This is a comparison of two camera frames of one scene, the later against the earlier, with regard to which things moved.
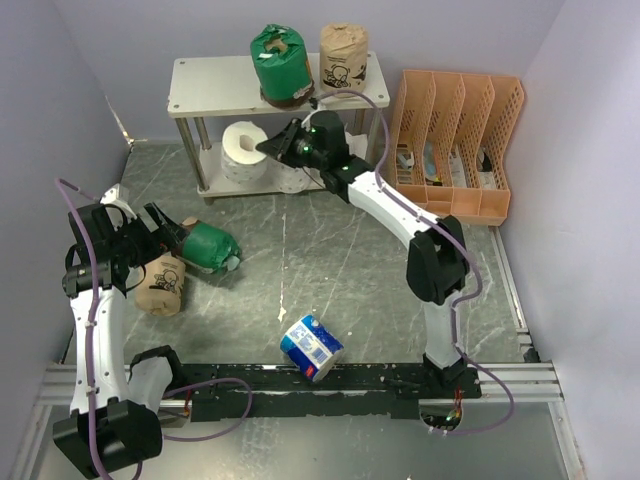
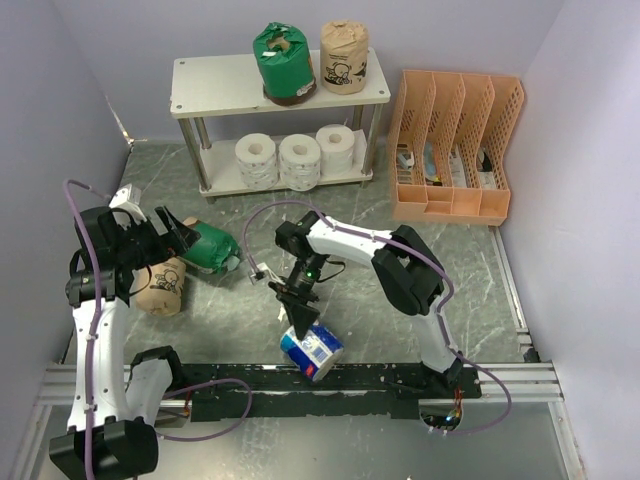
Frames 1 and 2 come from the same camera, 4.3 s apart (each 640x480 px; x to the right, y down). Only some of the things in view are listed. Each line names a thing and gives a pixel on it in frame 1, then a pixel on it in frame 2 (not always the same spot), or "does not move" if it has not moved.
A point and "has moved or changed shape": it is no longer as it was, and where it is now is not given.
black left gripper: x=166 y=234 does not move
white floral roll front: x=241 y=161 has moved or changed shape
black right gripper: x=281 y=146 -> x=291 y=296
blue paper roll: x=312 y=349 does not move
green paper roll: x=281 y=61 does not move
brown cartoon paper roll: x=343 y=57 does not move
